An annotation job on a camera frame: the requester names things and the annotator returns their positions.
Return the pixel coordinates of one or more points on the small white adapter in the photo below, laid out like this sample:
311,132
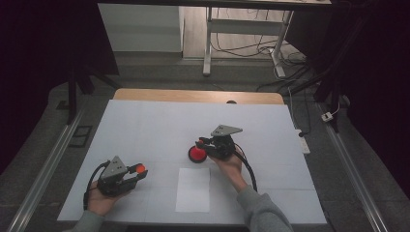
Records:
327,116

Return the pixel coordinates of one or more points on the black stand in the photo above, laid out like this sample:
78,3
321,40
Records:
72,93

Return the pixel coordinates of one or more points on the orange stamp cap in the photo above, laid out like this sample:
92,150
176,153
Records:
140,168

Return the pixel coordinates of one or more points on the white paper sheet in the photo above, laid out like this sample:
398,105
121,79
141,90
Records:
193,190

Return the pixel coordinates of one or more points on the dark curtain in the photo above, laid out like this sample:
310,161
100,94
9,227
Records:
377,80
35,64

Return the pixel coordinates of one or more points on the white desk frame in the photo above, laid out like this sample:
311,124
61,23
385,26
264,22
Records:
245,27

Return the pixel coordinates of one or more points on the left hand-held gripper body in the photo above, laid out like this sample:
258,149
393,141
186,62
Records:
113,172

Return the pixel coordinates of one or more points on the round red ink pad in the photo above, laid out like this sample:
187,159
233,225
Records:
196,155

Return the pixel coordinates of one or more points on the metal floor rail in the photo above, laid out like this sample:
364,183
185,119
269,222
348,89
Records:
48,167
354,170

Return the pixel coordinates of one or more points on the black floor plate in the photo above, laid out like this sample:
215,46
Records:
80,136

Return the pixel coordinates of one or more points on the white cabinet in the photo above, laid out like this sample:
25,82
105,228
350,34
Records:
138,29

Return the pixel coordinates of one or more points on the person's left hand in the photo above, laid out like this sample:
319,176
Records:
101,203

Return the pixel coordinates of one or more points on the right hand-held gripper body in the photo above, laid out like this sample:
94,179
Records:
222,146

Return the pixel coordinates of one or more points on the wooden table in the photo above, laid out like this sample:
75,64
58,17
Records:
193,95

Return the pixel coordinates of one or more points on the person's right hand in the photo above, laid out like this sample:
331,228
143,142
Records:
233,169

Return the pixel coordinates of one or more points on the white power strip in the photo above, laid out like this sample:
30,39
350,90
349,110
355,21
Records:
303,143

